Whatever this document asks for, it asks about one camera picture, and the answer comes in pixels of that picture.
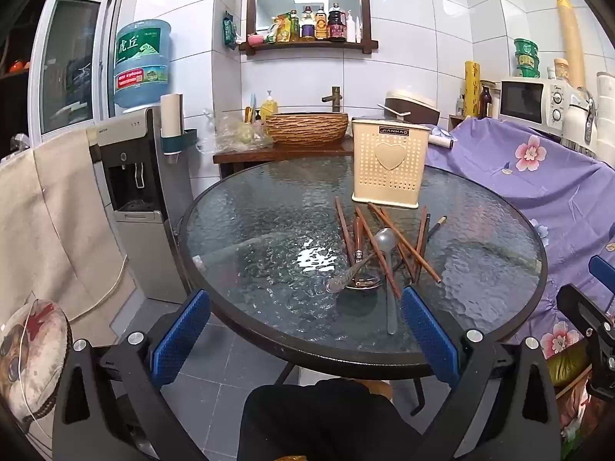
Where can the white kettle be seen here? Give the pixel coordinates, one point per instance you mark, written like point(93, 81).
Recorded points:
point(579, 122)

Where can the dark soy sauce bottle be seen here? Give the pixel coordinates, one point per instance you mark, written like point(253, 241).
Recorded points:
point(337, 23)

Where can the white microwave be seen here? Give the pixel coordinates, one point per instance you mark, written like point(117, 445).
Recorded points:
point(526, 103)

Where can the yellow soap bottle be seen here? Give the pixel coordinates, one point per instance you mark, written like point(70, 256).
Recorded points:
point(269, 105)

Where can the yellow packet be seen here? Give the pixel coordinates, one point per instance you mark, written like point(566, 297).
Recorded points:
point(281, 30)

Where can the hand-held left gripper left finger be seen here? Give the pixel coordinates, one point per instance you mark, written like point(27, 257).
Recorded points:
point(180, 333)

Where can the grey water dispenser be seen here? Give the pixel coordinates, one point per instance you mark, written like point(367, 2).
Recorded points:
point(139, 249)

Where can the wooden counter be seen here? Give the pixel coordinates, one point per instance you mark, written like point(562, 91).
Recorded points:
point(283, 153)

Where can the small wooden box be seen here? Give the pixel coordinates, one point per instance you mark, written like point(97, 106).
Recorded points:
point(457, 122)

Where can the blue toothbrush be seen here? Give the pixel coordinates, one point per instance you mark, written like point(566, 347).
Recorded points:
point(252, 104)

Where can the bronze faucet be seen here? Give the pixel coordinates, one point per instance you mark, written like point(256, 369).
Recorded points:
point(335, 98)

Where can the white framed window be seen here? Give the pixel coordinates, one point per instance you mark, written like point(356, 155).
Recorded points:
point(72, 62)

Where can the brown ribbed sink basin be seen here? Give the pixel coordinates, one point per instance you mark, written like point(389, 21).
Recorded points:
point(307, 129)

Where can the clear plastic bag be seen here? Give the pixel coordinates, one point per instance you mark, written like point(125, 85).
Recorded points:
point(230, 134)

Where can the beige hanging cloth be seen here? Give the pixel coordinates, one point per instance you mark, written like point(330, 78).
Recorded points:
point(48, 225)

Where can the pink bowl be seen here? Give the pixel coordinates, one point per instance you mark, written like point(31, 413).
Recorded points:
point(254, 38)

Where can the person's leg in black trousers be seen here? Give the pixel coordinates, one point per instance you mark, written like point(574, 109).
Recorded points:
point(312, 422)

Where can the purple floral cloth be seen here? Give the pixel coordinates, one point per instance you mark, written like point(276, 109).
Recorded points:
point(528, 201)

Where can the white lidded pan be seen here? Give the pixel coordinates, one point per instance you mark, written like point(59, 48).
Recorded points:
point(439, 142)

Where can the white squeeze bottle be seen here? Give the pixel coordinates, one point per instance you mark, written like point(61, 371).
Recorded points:
point(351, 28)

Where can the brown rice cooker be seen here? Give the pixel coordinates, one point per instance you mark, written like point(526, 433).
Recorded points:
point(413, 108)

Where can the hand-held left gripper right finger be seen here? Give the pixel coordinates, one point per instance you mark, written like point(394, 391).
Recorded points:
point(430, 341)

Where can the brown glass bottle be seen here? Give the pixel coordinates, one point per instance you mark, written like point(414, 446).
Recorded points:
point(486, 102)

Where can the orange label sauce bottle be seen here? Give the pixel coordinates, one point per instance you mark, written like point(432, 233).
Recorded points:
point(321, 23)

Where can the tall paper cup stack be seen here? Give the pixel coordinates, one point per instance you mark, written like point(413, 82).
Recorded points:
point(569, 33)

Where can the blue water bottle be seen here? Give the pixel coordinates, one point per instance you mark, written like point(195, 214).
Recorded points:
point(141, 67)

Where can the cream perforated utensil holder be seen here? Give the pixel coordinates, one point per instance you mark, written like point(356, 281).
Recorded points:
point(389, 182)

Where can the green hanging packet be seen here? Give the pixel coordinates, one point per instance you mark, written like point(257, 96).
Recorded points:
point(228, 29)

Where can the patterned round cushion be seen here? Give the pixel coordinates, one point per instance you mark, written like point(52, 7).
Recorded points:
point(33, 365)

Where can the small clear bottle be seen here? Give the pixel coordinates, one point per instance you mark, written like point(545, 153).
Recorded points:
point(460, 105)

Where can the green cooking oil bottle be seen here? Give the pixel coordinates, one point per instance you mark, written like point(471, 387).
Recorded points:
point(293, 24)

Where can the teal wall holder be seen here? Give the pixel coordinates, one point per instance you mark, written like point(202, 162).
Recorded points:
point(180, 140)

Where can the round glass table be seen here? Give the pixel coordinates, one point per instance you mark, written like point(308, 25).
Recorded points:
point(269, 211)

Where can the wooden mirror shelf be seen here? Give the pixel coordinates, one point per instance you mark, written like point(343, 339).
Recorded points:
point(307, 45)

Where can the white paper sleeve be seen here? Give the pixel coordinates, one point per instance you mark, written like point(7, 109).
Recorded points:
point(170, 113)

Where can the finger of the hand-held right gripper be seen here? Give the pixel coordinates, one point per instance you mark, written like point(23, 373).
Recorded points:
point(576, 305)
point(603, 271)

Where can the yellow wrap roll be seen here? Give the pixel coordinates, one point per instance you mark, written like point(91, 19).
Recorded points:
point(472, 89)

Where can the slim metal spoon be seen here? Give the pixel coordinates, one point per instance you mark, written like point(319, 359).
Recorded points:
point(336, 284)

